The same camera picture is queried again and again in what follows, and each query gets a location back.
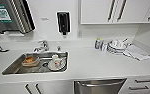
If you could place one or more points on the stainless steel dishwasher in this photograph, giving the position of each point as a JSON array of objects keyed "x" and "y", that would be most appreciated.
[{"x": 97, "y": 86}]

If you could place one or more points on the small countertop soap pump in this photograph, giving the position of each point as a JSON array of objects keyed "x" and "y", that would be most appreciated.
[{"x": 58, "y": 48}]

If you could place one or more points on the dish soap bottle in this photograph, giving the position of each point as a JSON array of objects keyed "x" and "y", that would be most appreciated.
[{"x": 97, "y": 43}]

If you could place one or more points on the white cup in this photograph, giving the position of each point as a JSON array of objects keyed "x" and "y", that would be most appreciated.
[{"x": 55, "y": 58}]

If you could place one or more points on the white plate in sink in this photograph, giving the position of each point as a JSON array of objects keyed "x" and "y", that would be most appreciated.
[{"x": 61, "y": 66}]

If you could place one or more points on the black soap dispenser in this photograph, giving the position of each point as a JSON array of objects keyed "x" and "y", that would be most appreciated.
[{"x": 63, "y": 22}]

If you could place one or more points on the small clear jar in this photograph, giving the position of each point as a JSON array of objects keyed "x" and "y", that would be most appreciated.
[{"x": 103, "y": 46}]

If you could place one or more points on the chrome sink faucet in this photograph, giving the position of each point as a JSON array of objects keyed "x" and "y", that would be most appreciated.
[{"x": 41, "y": 45}]

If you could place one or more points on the stack of white plates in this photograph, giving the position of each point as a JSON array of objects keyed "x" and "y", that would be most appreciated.
[{"x": 117, "y": 46}]

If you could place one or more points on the bowl with orange food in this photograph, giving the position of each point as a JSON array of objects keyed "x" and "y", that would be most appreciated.
[{"x": 30, "y": 61}]

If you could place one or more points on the white sink base cabinet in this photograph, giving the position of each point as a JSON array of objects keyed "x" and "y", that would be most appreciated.
[{"x": 51, "y": 88}]

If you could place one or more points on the stainless steel sink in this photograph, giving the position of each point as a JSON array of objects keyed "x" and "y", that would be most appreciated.
[{"x": 14, "y": 68}]

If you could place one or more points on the steel paper towel dispenser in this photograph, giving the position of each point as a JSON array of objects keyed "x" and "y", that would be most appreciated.
[{"x": 11, "y": 15}]

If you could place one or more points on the white drawer stack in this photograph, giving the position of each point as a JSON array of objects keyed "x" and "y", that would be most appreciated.
[{"x": 141, "y": 85}]

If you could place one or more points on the white wall outlet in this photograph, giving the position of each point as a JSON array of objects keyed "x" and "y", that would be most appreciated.
[{"x": 79, "y": 33}]

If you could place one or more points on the small wall label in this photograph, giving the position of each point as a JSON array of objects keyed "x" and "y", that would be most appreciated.
[{"x": 44, "y": 19}]

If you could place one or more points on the white wall cabinet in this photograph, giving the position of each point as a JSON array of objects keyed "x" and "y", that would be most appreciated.
[{"x": 117, "y": 10}]

